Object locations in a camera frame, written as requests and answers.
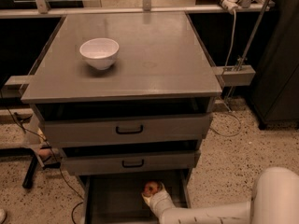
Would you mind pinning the grey drawer cabinet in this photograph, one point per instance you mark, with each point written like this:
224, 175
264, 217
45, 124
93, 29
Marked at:
161, 70

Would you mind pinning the metal diagonal rod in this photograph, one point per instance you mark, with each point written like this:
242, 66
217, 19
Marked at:
240, 61

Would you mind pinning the grey back rail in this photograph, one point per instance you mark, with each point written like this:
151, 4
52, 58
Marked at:
60, 12

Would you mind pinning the red apple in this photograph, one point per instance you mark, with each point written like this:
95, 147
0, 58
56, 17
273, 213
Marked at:
151, 188

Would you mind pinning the grey right side bracket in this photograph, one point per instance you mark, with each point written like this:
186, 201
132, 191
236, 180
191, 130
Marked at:
231, 77

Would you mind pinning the grey drawer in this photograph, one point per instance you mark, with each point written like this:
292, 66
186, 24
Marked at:
131, 163
116, 199
96, 132

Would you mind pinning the grey top drawer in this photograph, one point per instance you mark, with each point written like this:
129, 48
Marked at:
96, 132

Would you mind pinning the grey bracket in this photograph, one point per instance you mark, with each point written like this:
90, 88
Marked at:
15, 86
231, 77

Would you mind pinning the white ceramic bowl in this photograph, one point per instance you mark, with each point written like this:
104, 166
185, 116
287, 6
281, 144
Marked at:
100, 53

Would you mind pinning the grey left side bracket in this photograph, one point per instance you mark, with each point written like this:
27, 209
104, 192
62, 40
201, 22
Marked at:
15, 86

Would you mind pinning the black metal floor leg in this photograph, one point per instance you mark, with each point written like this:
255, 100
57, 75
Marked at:
28, 180

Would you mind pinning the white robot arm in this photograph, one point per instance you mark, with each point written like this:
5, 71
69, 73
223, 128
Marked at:
274, 200

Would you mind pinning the dark cabinet at right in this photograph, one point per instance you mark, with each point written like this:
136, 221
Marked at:
274, 92

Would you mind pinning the grey bottom drawer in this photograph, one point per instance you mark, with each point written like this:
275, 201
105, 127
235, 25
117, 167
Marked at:
116, 199

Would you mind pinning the grey middle drawer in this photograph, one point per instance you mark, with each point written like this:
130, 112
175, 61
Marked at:
131, 163

